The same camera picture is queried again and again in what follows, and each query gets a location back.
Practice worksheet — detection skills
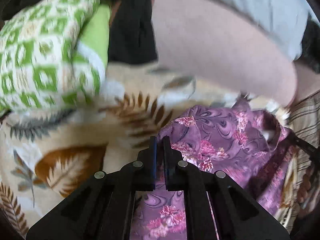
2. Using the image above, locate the striped beige cloth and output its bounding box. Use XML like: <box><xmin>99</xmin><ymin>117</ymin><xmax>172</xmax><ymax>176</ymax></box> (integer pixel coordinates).
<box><xmin>275</xmin><ymin>95</ymin><xmax>319</xmax><ymax>232</ymax></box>

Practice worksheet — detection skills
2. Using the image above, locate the black cloth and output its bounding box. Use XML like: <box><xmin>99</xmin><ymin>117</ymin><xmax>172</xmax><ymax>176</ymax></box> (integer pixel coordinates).
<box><xmin>1</xmin><ymin>0</ymin><xmax>158</xmax><ymax>65</ymax></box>

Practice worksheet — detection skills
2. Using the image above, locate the green white patterned cloth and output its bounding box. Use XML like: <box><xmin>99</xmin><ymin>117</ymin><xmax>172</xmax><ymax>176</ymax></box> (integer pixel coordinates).
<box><xmin>1</xmin><ymin>0</ymin><xmax>111</xmax><ymax>112</ymax></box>

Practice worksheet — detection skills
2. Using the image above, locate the person bare leg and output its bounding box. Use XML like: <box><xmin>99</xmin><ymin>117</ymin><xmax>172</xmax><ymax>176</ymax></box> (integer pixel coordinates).
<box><xmin>152</xmin><ymin>0</ymin><xmax>319</xmax><ymax>106</ymax></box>

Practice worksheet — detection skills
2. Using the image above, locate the purple floral garment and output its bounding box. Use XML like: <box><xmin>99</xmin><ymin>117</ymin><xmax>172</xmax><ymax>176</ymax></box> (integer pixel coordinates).
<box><xmin>130</xmin><ymin>99</ymin><xmax>297</xmax><ymax>239</ymax></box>

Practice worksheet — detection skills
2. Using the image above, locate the beige leaf-print blanket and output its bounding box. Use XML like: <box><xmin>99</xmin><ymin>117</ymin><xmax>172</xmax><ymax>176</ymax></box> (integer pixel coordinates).
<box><xmin>0</xmin><ymin>62</ymin><xmax>311</xmax><ymax>238</ymax></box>

